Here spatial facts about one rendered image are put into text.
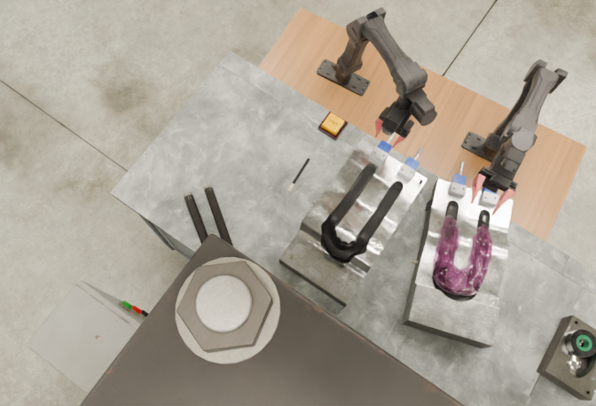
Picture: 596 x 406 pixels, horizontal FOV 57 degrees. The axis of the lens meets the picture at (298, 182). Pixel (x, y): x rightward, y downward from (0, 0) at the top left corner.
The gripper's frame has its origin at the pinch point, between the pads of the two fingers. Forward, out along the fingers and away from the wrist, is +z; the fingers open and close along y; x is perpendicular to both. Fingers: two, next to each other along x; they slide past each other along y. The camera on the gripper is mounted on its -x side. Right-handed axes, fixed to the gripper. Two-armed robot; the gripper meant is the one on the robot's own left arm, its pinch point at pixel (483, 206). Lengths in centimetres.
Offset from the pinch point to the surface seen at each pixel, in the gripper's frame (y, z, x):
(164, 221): -86, 43, 38
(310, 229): -40, 23, 27
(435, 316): 5.7, 27.7, 27.7
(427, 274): -1.5, 16.2, 31.8
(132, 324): -56, 71, -29
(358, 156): -39, -8, 31
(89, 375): -57, 83, -30
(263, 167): -67, 9, 39
